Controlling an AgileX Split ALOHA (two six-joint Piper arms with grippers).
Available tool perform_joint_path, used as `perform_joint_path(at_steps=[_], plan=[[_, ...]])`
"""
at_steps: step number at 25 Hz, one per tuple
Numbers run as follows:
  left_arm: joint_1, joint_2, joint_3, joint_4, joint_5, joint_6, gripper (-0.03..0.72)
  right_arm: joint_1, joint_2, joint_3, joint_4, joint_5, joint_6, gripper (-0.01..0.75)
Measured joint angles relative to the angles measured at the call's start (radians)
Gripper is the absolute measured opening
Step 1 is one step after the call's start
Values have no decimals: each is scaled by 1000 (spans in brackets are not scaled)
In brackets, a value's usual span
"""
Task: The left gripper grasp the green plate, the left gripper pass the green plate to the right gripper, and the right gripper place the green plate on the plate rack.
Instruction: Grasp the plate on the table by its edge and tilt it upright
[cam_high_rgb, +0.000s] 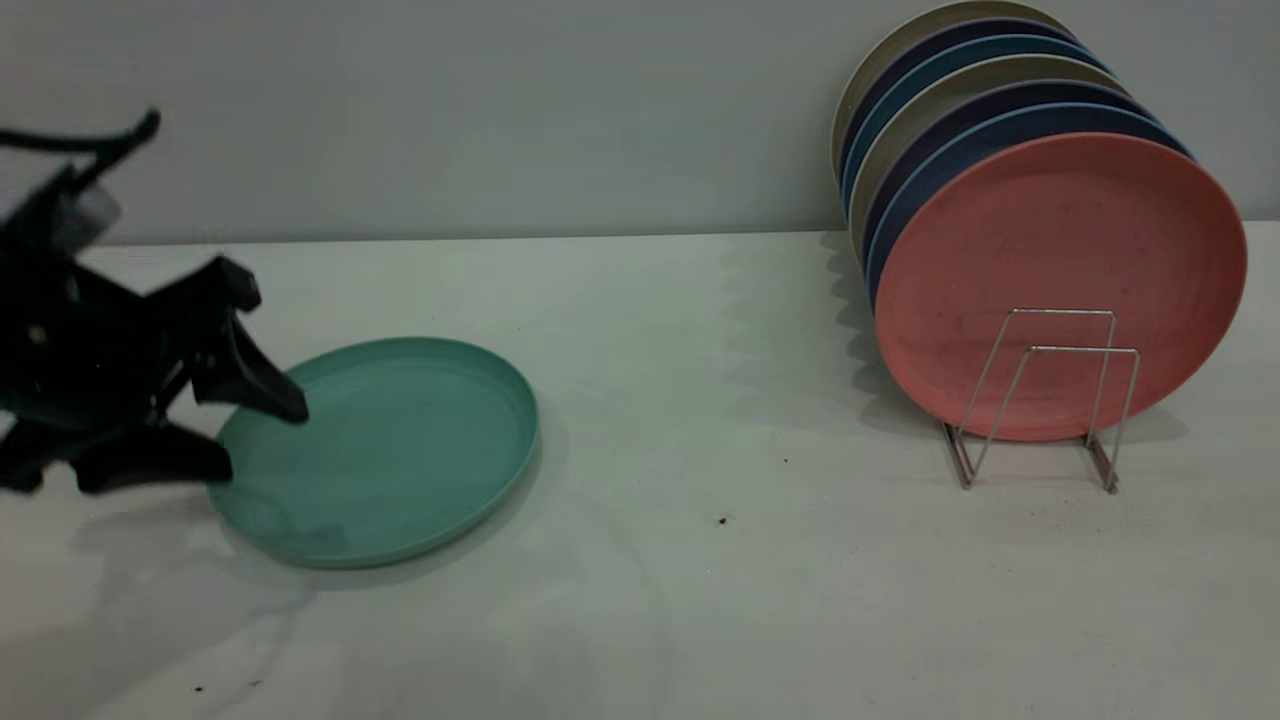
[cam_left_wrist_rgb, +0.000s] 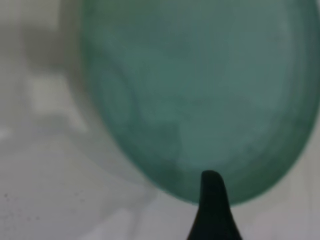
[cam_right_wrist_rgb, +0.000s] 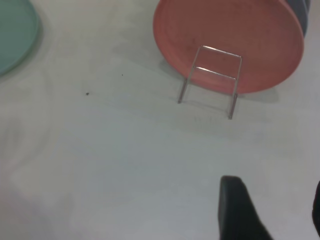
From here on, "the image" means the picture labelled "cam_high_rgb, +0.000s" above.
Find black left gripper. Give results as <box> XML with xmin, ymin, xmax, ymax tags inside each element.
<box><xmin>0</xmin><ymin>190</ymin><xmax>310</xmax><ymax>494</ymax></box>

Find green plate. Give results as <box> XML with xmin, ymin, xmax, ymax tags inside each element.
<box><xmin>207</xmin><ymin>337</ymin><xmax>541</xmax><ymax>571</ymax></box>

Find beige plate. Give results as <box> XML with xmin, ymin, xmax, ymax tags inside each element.
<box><xmin>830</xmin><ymin>0</ymin><xmax>1076</xmax><ymax>186</ymax></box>
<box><xmin>848</xmin><ymin>55</ymin><xmax>1131</xmax><ymax>266</ymax></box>

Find dark purple plate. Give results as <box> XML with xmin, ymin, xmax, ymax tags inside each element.
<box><xmin>838</xmin><ymin>17</ymin><xmax>1081</xmax><ymax>191</ymax></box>
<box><xmin>860</xmin><ymin>80</ymin><xmax>1156</xmax><ymax>276</ymax></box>

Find teal blue plate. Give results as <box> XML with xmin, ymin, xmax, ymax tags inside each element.
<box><xmin>842</xmin><ymin>35</ymin><xmax>1111</xmax><ymax>216</ymax></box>

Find pink plate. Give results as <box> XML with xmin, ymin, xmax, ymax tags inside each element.
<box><xmin>874</xmin><ymin>133</ymin><xmax>1248</xmax><ymax>443</ymax></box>

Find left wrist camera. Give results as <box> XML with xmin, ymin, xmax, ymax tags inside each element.
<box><xmin>40</xmin><ymin>170</ymin><xmax>123</xmax><ymax>256</ymax></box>

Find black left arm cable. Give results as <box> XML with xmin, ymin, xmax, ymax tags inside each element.
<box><xmin>0</xmin><ymin>108</ymin><xmax>162</xmax><ymax>186</ymax></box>

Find metal wire plate rack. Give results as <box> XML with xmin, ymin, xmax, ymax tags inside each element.
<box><xmin>940</xmin><ymin>308</ymin><xmax>1141</xmax><ymax>494</ymax></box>

